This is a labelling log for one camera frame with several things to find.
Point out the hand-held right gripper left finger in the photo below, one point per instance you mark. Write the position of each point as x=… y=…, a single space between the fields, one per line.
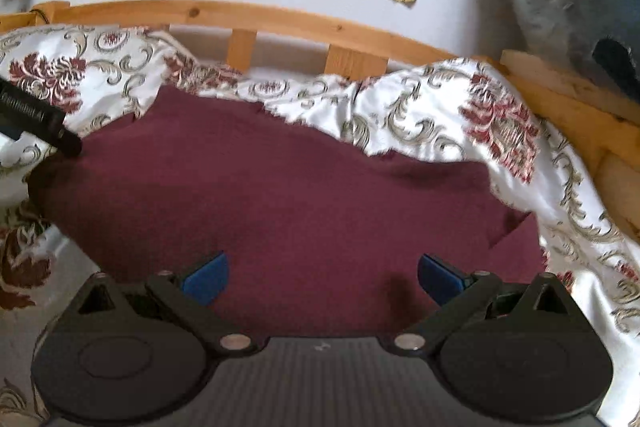
x=206 y=281

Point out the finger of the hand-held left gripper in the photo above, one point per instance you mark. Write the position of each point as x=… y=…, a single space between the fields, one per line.
x=69 y=142

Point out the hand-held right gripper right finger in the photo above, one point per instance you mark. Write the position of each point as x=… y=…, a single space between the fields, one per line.
x=440 y=279

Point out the maroon long-sleeved sweater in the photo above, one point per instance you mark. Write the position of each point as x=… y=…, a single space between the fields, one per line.
x=280 y=217

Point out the white floral satin blanket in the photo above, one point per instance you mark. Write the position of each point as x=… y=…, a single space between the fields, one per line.
x=440 y=117

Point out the wooden bed frame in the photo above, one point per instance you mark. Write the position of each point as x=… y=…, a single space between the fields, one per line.
x=300 y=24

